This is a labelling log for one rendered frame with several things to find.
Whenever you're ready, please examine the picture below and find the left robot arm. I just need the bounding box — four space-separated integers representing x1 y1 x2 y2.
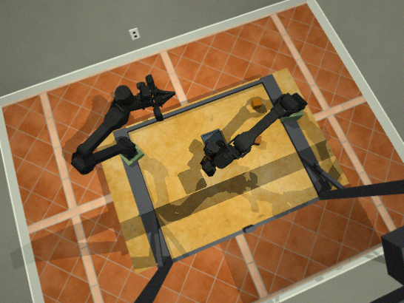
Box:
71 82 152 175

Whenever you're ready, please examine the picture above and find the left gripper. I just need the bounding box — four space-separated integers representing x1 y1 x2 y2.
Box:
135 75 175 121

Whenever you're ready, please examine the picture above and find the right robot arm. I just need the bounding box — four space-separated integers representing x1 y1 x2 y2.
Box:
203 93 307 169

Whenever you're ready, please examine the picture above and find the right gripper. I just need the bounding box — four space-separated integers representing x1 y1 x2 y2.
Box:
200 140 226 177

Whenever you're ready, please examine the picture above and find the orange cube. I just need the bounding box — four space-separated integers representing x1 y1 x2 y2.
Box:
251 98 262 109

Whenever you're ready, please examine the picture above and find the brown cube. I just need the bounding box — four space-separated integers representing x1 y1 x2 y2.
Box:
253 136 261 146

